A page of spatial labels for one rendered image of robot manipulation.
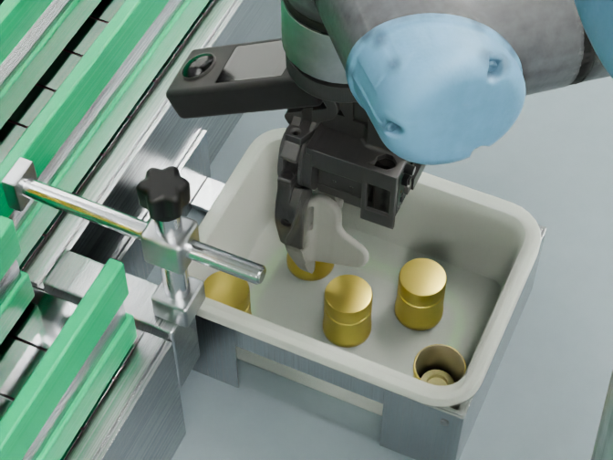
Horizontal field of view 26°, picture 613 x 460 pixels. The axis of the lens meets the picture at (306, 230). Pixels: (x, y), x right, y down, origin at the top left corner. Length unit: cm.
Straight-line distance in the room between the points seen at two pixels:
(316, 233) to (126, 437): 19
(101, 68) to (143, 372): 20
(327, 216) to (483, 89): 28
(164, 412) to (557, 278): 33
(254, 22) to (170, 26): 12
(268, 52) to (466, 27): 25
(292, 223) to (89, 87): 16
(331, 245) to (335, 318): 6
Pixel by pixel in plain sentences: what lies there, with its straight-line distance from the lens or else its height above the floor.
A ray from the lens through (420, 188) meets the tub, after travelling 96.
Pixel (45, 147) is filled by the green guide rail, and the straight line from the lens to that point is 85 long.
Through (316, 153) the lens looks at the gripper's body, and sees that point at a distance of 83.
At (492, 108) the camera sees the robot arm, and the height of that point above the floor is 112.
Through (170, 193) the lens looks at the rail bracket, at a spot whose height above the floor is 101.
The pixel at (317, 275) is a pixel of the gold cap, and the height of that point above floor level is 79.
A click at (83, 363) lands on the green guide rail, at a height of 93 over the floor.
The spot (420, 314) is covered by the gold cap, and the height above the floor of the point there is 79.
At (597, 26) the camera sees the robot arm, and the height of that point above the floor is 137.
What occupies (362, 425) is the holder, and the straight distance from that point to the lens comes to 93.
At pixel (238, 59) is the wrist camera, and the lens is 86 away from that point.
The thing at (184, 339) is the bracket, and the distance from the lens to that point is 86.
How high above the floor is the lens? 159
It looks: 53 degrees down
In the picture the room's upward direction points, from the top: straight up
